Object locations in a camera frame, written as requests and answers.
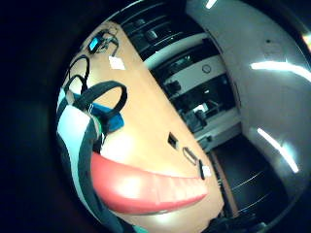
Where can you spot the blue rectangular box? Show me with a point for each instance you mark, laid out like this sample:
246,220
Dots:
116,125

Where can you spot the black square table socket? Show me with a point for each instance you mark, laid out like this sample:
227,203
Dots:
172,140

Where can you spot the white paper card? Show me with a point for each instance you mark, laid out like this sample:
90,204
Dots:
116,62

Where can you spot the silver framed table port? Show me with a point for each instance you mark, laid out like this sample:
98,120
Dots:
190,155

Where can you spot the small device with blue screen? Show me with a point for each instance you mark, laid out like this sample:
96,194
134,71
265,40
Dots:
94,44

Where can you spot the black and white adapter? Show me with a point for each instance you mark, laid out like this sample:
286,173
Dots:
204,170

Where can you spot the black and white shelving unit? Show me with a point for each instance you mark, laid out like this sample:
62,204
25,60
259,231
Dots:
184,76

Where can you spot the long ceiling lamp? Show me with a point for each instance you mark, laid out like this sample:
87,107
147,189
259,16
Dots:
278,67
210,3

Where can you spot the round wall clock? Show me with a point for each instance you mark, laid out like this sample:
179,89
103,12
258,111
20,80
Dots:
206,68

